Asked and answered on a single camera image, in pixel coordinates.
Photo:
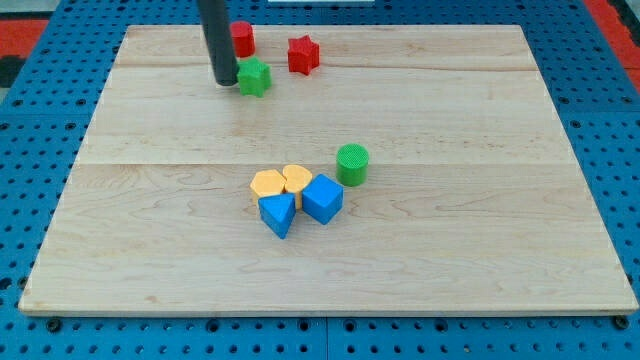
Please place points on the red cylinder block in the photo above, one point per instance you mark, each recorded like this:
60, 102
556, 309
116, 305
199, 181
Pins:
243, 39

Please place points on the green star block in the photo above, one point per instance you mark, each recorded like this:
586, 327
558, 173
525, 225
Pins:
254, 77

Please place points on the red star block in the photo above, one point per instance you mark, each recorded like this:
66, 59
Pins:
303, 55

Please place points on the blue cube block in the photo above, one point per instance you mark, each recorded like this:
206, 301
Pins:
322, 199

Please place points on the yellow heart block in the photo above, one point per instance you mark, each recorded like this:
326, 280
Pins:
297, 178

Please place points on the light wooden board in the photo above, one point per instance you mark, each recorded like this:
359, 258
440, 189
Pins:
474, 202

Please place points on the green cylinder block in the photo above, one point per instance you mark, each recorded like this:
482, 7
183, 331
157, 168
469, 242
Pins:
352, 162

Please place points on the yellow hexagon block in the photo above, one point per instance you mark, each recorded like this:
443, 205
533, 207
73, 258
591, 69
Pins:
266, 183

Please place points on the blue triangle block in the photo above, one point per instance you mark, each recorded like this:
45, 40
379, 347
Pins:
278, 212

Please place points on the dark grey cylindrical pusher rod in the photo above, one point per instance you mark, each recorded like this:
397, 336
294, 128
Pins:
215, 25

